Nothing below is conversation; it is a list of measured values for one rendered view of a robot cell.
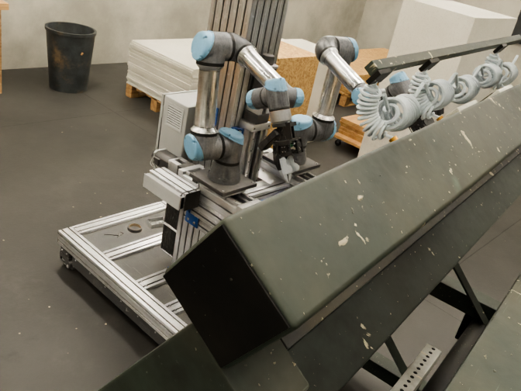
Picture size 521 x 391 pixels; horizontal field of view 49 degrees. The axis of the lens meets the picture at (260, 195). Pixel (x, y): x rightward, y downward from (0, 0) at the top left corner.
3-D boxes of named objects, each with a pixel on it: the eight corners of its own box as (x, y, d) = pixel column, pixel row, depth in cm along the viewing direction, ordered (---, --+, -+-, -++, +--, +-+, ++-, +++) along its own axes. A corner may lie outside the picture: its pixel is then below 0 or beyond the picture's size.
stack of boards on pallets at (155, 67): (267, 79, 821) (275, 36, 793) (323, 105, 764) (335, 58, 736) (124, 95, 644) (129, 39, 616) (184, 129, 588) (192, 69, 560)
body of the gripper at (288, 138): (291, 157, 196) (285, 122, 195) (272, 158, 202) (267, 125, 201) (305, 153, 202) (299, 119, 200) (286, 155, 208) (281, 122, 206)
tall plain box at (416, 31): (395, 175, 587) (453, 1, 510) (446, 201, 555) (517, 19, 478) (346, 194, 523) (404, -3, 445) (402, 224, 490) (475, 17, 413)
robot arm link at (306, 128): (279, 137, 293) (285, 112, 287) (301, 136, 300) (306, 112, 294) (292, 147, 284) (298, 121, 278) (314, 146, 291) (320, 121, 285)
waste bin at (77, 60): (76, 77, 664) (79, 21, 635) (102, 93, 636) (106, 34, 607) (33, 81, 626) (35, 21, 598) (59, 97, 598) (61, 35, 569)
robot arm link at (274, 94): (275, 79, 205) (290, 75, 198) (280, 109, 206) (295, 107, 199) (257, 81, 200) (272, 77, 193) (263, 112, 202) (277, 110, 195)
